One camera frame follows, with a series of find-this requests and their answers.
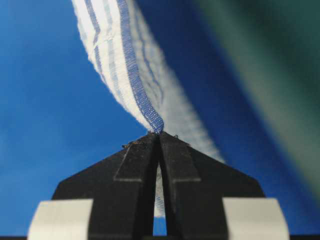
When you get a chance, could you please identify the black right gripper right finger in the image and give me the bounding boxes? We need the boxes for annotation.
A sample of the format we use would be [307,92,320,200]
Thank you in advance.
[157,131,291,240]

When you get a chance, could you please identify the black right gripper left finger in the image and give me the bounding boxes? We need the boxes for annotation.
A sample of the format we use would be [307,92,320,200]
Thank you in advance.
[26,132,161,240]

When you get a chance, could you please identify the white blue striped towel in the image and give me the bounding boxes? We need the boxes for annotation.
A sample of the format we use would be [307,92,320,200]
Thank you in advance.
[70,0,226,218]

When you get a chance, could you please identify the blue table cloth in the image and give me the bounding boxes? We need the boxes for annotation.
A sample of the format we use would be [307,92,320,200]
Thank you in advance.
[0,0,308,237]

